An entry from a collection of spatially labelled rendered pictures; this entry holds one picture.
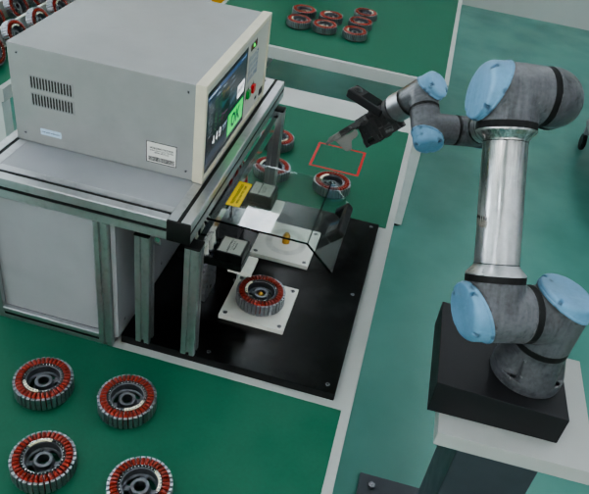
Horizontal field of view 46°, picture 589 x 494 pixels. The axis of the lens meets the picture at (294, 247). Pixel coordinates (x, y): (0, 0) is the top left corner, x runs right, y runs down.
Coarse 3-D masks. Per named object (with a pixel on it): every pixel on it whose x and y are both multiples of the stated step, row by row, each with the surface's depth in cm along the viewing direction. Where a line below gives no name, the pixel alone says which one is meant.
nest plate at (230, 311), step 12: (240, 276) 165; (288, 288) 164; (228, 300) 158; (288, 300) 161; (228, 312) 155; (240, 312) 156; (288, 312) 158; (252, 324) 154; (264, 324) 154; (276, 324) 154
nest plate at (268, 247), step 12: (264, 240) 178; (276, 240) 179; (252, 252) 173; (264, 252) 174; (276, 252) 175; (288, 252) 175; (300, 252) 176; (312, 252) 177; (288, 264) 173; (300, 264) 172
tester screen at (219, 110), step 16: (240, 64) 141; (224, 80) 132; (240, 80) 144; (224, 96) 135; (240, 96) 147; (208, 112) 127; (224, 112) 138; (208, 128) 129; (224, 128) 141; (208, 144) 132
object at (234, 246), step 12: (216, 240) 156; (228, 240) 153; (240, 240) 154; (180, 252) 152; (216, 252) 150; (228, 252) 150; (240, 252) 150; (204, 264) 159; (216, 264) 152; (228, 264) 151; (240, 264) 150; (252, 264) 154
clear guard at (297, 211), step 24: (240, 168) 150; (264, 168) 152; (264, 192) 144; (288, 192) 145; (312, 192) 146; (336, 192) 150; (216, 216) 135; (240, 216) 136; (264, 216) 137; (288, 216) 138; (312, 216) 139; (336, 216) 146; (312, 240) 134; (336, 240) 142
